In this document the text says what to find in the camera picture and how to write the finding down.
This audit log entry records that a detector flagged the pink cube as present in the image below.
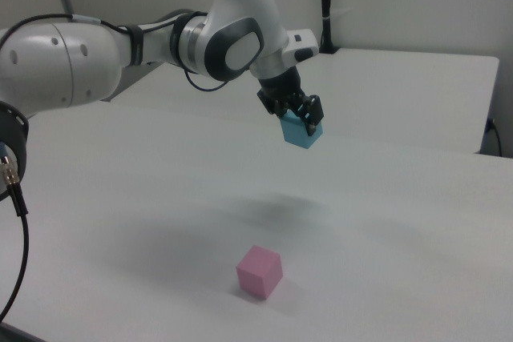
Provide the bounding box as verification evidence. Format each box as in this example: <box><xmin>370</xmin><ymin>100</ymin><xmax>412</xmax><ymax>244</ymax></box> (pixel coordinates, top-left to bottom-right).
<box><xmin>235</xmin><ymin>243</ymin><xmax>284</xmax><ymax>300</ymax></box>

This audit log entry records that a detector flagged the black cable with metal connector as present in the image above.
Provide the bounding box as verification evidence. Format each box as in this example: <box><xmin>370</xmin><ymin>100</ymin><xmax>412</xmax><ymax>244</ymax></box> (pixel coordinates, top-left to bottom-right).
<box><xmin>0</xmin><ymin>142</ymin><xmax>31</xmax><ymax>321</ymax></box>

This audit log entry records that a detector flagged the black cable behind table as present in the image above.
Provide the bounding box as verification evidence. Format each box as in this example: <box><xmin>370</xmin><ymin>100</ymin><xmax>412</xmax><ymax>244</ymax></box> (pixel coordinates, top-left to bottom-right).
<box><xmin>486</xmin><ymin>118</ymin><xmax>504</xmax><ymax>157</ymax></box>

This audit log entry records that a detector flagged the blue cube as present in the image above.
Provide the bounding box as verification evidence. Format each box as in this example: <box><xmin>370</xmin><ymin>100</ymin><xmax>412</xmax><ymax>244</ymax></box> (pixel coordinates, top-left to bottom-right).
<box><xmin>279</xmin><ymin>112</ymin><xmax>324</xmax><ymax>151</ymax></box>

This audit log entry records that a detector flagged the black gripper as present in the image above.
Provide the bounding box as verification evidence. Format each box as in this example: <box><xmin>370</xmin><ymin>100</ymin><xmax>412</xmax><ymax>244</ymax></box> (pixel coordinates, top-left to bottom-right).
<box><xmin>256</xmin><ymin>68</ymin><xmax>324</xmax><ymax>137</ymax></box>

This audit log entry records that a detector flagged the black pole with base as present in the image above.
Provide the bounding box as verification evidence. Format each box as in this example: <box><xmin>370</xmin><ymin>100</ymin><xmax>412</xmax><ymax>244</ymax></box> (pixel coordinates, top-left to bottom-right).
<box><xmin>317</xmin><ymin>0</ymin><xmax>340</xmax><ymax>54</ymax></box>

